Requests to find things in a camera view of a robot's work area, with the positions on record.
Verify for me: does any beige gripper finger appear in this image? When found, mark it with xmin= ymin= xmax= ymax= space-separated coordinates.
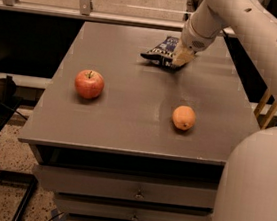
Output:
xmin=171 ymin=40 xmax=195 ymax=67

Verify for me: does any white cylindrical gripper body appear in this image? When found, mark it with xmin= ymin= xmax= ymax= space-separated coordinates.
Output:
xmin=181 ymin=20 xmax=216 ymax=52

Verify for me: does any blue chip bag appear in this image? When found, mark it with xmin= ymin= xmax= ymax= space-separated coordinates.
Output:
xmin=140 ymin=36 xmax=178 ymax=69

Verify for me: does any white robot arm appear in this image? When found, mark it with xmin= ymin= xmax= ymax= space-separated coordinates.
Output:
xmin=173 ymin=0 xmax=277 ymax=221

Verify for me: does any red apple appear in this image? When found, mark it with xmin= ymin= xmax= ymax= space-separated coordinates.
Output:
xmin=74 ymin=70 xmax=105 ymax=99

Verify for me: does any orange fruit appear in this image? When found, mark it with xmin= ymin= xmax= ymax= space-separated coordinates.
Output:
xmin=172 ymin=106 xmax=196 ymax=131

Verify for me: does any grey drawer cabinet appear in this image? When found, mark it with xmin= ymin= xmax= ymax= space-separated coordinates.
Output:
xmin=19 ymin=23 xmax=258 ymax=215

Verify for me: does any top drawer with knob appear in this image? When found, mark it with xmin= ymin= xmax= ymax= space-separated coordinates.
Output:
xmin=32 ymin=165 xmax=216 ymax=208

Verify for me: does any drawer with knob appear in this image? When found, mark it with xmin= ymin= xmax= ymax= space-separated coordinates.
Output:
xmin=32 ymin=165 xmax=216 ymax=208
xmin=54 ymin=194 xmax=211 ymax=221

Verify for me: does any middle drawer with knob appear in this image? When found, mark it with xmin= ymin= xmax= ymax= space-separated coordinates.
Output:
xmin=54 ymin=194 xmax=211 ymax=221

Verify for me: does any black floor frame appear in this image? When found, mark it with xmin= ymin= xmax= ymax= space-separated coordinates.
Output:
xmin=0 ymin=155 xmax=42 ymax=221

